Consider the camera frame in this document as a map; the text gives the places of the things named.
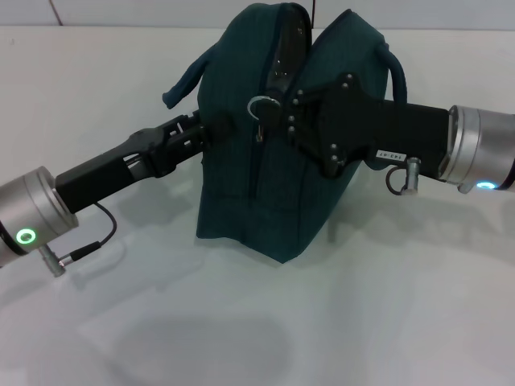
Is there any metal zipper pull ring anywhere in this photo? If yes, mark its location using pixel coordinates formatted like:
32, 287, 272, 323
246, 95, 282, 142

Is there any dark teal insulated bag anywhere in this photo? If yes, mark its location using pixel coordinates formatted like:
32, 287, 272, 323
162, 2, 408, 265

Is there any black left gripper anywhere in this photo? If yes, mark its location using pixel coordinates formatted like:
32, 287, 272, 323
53, 112, 239, 215

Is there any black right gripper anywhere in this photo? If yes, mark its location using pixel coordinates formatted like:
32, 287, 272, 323
261, 72, 450, 179

